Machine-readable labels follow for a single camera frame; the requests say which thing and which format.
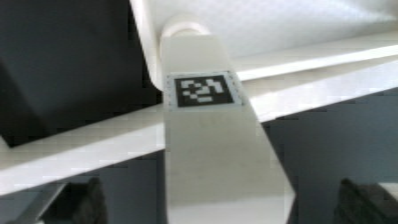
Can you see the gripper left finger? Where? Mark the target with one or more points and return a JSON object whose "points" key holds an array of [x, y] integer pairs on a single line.
{"points": [[68, 204]]}

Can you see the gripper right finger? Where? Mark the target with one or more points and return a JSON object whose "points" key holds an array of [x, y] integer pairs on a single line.
{"points": [[367, 204]]}

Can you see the white desk leg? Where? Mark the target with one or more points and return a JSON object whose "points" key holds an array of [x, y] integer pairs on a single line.
{"points": [[226, 183]]}

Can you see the white desk top tray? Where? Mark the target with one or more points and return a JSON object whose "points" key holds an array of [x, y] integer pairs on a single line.
{"points": [[296, 79]]}

